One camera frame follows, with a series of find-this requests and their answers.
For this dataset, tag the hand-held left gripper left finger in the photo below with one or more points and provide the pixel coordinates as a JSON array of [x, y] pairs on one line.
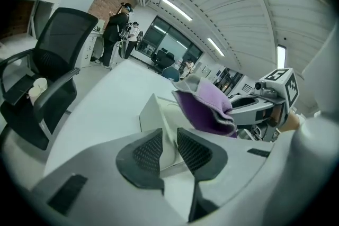
[[144, 158]]

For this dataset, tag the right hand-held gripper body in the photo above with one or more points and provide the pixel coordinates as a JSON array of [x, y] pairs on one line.
[[280, 82]]

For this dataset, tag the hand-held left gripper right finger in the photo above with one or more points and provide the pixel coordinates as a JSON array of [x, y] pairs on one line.
[[197, 156]]

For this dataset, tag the white box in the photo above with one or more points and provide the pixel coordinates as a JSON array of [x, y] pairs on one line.
[[153, 119]]

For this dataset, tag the purple and grey cloth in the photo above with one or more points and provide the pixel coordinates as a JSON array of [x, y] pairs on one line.
[[206, 103]]

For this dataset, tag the person's right forearm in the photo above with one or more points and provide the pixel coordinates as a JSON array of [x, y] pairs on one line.
[[290, 121]]

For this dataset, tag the long ceiling light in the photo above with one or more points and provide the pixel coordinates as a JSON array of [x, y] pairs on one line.
[[281, 56], [176, 8], [215, 46]]

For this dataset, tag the person's white sleeve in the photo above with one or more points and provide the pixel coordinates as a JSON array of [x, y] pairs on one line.
[[317, 103]]

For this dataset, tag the blue office chair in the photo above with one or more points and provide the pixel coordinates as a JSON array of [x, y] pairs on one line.
[[170, 73]]

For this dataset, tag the dark framed glass partition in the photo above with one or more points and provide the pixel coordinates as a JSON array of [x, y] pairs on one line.
[[172, 39]]

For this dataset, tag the white drawer cabinet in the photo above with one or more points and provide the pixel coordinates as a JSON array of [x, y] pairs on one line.
[[91, 47]]

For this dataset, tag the white paper cup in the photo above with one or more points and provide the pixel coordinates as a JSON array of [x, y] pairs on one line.
[[34, 95], [40, 84]]

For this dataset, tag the black mesh office chair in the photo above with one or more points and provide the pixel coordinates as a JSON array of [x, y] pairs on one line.
[[61, 39]]

